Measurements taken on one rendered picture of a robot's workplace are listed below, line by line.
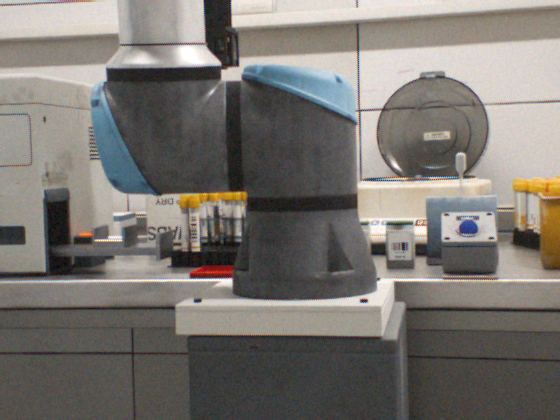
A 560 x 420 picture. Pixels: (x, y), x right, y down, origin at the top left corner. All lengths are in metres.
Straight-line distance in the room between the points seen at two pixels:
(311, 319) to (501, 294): 0.42
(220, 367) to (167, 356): 1.15
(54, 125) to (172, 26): 0.55
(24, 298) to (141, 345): 0.72
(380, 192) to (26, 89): 0.59
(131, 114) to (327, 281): 0.25
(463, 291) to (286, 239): 0.39
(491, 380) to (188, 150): 1.18
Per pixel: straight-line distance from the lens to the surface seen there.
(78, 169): 1.46
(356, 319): 0.81
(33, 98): 1.35
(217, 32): 1.31
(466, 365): 1.90
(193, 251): 1.36
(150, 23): 0.87
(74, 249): 1.34
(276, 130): 0.85
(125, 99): 0.87
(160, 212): 1.59
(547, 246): 1.28
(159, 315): 1.28
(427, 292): 1.18
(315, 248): 0.85
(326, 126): 0.86
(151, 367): 2.01
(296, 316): 0.82
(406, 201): 1.49
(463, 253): 1.19
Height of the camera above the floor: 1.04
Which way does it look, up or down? 3 degrees down
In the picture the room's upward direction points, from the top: 2 degrees counter-clockwise
